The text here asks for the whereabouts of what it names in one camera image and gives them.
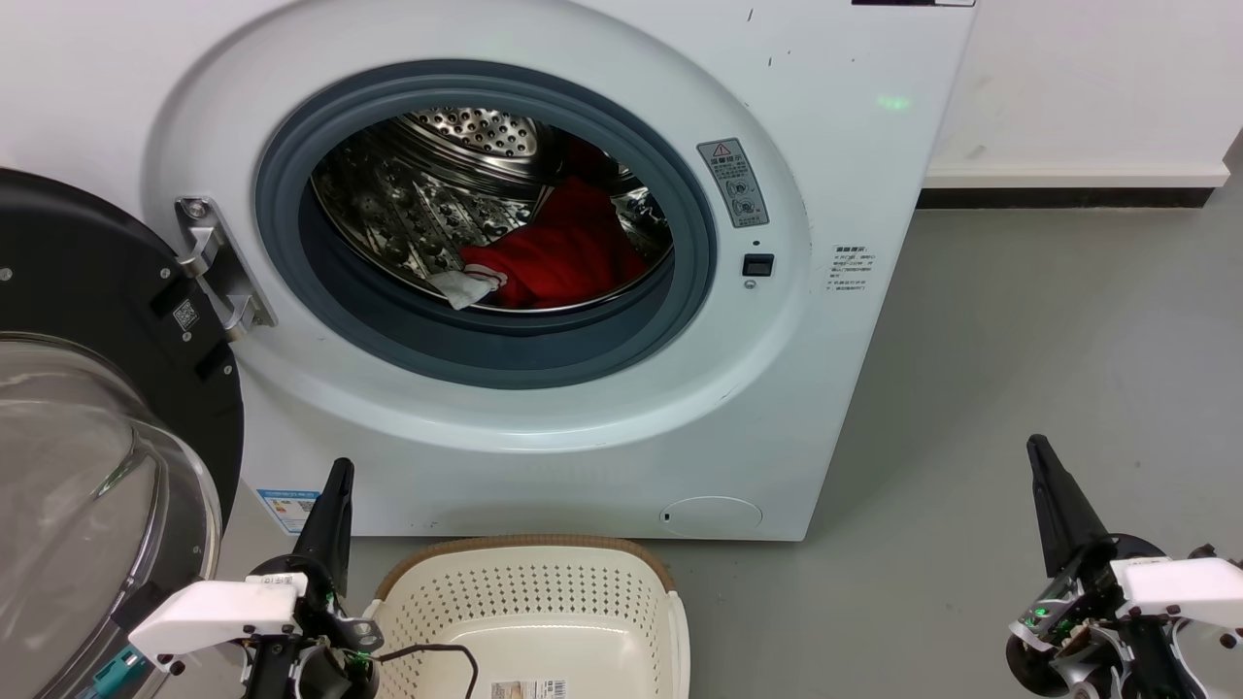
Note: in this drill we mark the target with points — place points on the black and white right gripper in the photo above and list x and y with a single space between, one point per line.
1165 587

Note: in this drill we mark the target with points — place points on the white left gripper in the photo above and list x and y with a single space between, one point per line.
218 612

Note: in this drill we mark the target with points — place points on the red garment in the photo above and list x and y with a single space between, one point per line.
573 252

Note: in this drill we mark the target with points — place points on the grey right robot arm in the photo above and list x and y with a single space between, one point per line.
1044 660

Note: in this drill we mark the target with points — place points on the cream perforated laundry basket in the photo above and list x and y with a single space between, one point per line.
544 621

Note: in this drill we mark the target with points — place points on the stainless steel washing machine drum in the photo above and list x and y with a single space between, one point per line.
388 214

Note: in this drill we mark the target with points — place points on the washing machine door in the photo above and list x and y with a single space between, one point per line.
97 262

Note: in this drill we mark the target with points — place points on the blue energy label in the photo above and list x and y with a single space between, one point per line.
289 510

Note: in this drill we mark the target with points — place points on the grey rubber door gasket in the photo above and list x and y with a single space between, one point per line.
486 354

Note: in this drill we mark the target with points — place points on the barcode sticker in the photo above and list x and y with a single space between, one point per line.
529 690

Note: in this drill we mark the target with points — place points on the QR code sticker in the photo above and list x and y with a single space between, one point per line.
185 315

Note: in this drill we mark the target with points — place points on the white front-load washing machine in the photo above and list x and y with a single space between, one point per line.
825 388

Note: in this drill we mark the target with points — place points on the silver metal door hinge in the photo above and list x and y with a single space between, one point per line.
221 282

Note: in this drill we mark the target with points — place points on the small white cloth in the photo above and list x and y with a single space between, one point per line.
464 288

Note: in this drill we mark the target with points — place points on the white and black baseboard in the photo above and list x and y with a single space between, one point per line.
1068 189

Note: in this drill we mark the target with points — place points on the printed text label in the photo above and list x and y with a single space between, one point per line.
851 270

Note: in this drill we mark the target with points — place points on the round filter cover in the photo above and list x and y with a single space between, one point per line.
711 516

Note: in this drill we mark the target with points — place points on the black door latch socket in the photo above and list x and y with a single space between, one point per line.
757 264

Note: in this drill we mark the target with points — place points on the grey warning sticker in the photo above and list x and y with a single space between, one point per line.
733 183

